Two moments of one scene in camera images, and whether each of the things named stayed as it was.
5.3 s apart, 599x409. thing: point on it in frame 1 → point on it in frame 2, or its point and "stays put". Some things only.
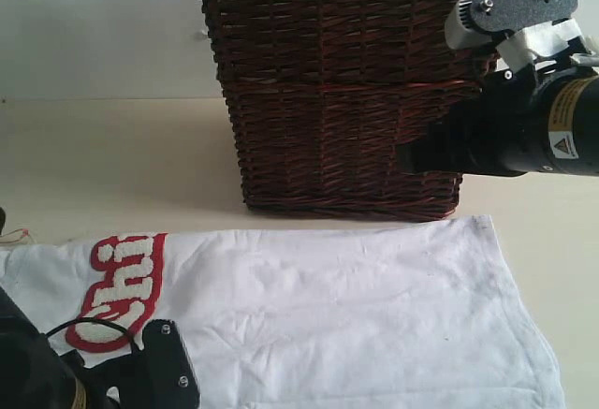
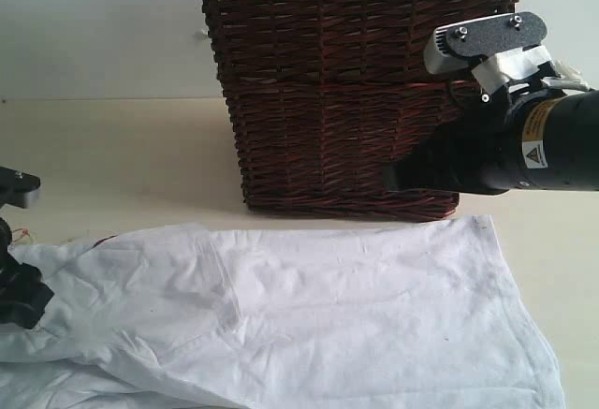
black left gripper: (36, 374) → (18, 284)
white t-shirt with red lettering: (389, 315) stays put
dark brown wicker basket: (325, 80) stays put
